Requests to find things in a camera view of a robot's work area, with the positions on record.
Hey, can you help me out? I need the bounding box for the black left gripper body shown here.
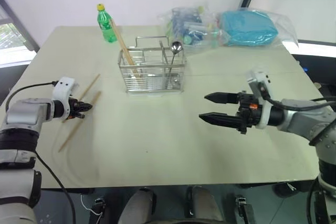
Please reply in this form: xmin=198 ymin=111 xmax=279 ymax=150
xmin=67 ymin=97 xmax=81 ymax=120

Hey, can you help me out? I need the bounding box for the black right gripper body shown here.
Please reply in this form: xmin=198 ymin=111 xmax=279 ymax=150
xmin=235 ymin=90 xmax=263 ymax=135

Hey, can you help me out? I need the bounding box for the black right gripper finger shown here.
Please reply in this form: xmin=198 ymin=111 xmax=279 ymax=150
xmin=204 ymin=91 xmax=240 ymax=105
xmin=198 ymin=112 xmax=239 ymax=130

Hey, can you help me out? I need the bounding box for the wooden chopstick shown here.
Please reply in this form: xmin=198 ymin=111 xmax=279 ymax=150
xmin=110 ymin=19 xmax=138 ymax=77
xmin=57 ymin=91 xmax=102 ymax=153
xmin=62 ymin=73 xmax=101 ymax=124
xmin=112 ymin=19 xmax=142 ymax=78

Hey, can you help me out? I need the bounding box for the metal spoon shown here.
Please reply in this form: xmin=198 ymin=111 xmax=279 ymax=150
xmin=166 ymin=40 xmax=183 ymax=84

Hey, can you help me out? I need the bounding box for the blue folded cloth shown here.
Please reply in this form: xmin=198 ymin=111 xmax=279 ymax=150
xmin=218 ymin=10 xmax=279 ymax=47

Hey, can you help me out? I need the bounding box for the clear bag of assorted items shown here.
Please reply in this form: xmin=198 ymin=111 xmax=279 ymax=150
xmin=156 ymin=4 xmax=224 ymax=49

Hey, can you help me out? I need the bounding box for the green plastic bottle yellow cap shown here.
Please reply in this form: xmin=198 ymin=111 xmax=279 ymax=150
xmin=96 ymin=3 xmax=118 ymax=44

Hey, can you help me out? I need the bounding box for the clear plastic bag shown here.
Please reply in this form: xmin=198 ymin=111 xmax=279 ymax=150
xmin=214 ymin=6 xmax=300 ymax=49

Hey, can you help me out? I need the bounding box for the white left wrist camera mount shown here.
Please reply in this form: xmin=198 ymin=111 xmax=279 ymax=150
xmin=51 ymin=77 xmax=79 ymax=117

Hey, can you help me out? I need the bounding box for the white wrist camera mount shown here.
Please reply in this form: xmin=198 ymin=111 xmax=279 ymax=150
xmin=51 ymin=77 xmax=79 ymax=117
xmin=246 ymin=70 xmax=274 ymax=130

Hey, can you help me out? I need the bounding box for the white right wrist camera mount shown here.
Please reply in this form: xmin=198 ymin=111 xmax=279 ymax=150
xmin=246 ymin=70 xmax=274 ymax=130

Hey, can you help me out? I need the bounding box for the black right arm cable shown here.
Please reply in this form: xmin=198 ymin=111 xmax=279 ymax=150
xmin=260 ymin=84 xmax=336 ymax=110

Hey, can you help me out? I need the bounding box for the metal wire basket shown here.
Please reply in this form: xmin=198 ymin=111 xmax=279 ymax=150
xmin=117 ymin=35 xmax=188 ymax=94

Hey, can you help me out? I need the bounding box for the black table leg bracket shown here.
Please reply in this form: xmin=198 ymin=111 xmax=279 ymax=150
xmin=235 ymin=195 xmax=254 ymax=224
xmin=89 ymin=197 xmax=107 ymax=224

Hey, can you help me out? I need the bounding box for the thin white cable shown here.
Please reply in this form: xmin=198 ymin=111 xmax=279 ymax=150
xmin=80 ymin=194 xmax=103 ymax=217

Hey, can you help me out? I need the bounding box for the dark window frame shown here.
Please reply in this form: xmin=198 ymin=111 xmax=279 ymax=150
xmin=0 ymin=0 xmax=40 ymax=52

